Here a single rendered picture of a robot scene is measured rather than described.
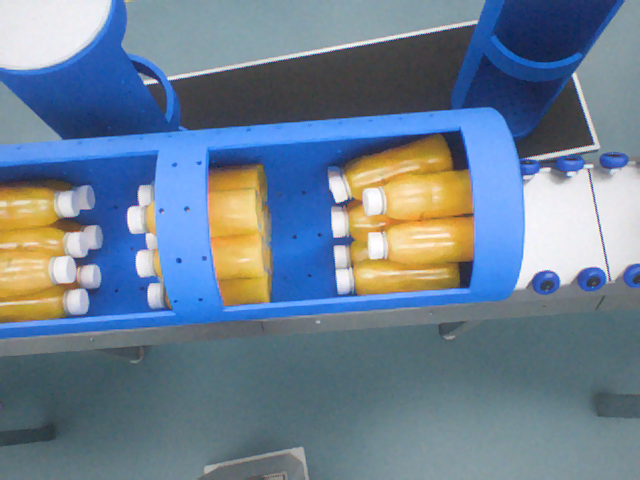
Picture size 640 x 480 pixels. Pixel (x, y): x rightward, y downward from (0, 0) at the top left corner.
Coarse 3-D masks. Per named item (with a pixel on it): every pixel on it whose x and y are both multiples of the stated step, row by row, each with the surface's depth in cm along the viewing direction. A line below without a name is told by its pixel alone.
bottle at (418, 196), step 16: (400, 176) 89; (416, 176) 89; (432, 176) 89; (448, 176) 89; (464, 176) 89; (384, 192) 89; (400, 192) 87; (416, 192) 87; (432, 192) 88; (448, 192) 88; (464, 192) 88; (384, 208) 88; (400, 208) 88; (416, 208) 88; (432, 208) 88; (448, 208) 89; (464, 208) 89
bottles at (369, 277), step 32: (352, 160) 100; (64, 224) 102; (352, 224) 95; (384, 224) 94; (64, 256) 97; (352, 256) 100; (64, 288) 96; (96, 288) 102; (160, 288) 95; (224, 288) 93; (256, 288) 93; (352, 288) 94; (384, 288) 93; (416, 288) 93; (448, 288) 93; (0, 320) 93; (32, 320) 94
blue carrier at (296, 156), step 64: (256, 128) 88; (320, 128) 86; (384, 128) 85; (448, 128) 84; (128, 192) 106; (192, 192) 81; (320, 192) 107; (512, 192) 80; (128, 256) 107; (192, 256) 81; (320, 256) 106; (512, 256) 82; (64, 320) 87; (128, 320) 87; (192, 320) 89
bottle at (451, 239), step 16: (400, 224) 90; (416, 224) 90; (432, 224) 90; (448, 224) 89; (464, 224) 89; (384, 240) 90; (400, 240) 89; (416, 240) 88; (432, 240) 88; (448, 240) 88; (464, 240) 88; (384, 256) 91; (400, 256) 89; (416, 256) 89; (432, 256) 89; (448, 256) 89; (464, 256) 89
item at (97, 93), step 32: (64, 64) 110; (96, 64) 114; (128, 64) 123; (32, 96) 118; (64, 96) 118; (96, 96) 122; (128, 96) 129; (64, 128) 132; (96, 128) 132; (128, 128) 137; (160, 128) 147
